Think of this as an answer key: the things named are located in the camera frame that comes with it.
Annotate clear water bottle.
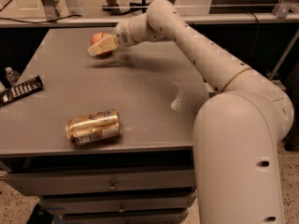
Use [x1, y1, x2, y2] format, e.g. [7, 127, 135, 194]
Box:
[6, 67, 21, 86]

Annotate red apple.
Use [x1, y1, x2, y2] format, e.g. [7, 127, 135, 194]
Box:
[91, 33, 112, 57]

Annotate middle grey drawer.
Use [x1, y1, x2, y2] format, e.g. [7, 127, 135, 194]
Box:
[40, 191, 195, 215]

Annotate bottom grey drawer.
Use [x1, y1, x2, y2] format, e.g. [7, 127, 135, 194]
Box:
[63, 209, 188, 224]

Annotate dark snack bar wrapper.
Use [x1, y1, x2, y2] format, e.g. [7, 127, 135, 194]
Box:
[0, 76, 43, 107]

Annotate orange soda can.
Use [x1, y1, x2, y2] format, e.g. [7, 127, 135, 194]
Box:
[65, 109, 122, 146]

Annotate top grey drawer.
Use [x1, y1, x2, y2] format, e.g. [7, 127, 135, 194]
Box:
[4, 169, 195, 196]

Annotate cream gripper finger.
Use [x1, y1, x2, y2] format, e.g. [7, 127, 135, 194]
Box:
[88, 35, 119, 56]

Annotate grey drawer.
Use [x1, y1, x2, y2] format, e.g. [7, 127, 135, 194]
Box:
[40, 191, 195, 215]
[4, 169, 195, 196]
[63, 209, 188, 224]

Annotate grey drawer cabinet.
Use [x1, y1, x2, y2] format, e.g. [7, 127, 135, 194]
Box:
[0, 28, 208, 224]

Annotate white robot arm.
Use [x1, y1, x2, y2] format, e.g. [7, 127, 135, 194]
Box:
[89, 0, 294, 224]

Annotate metal frame rail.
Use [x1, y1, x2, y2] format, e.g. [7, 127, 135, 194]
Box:
[0, 13, 299, 28]

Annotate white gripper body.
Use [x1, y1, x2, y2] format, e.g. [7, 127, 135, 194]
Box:
[115, 13, 159, 47]

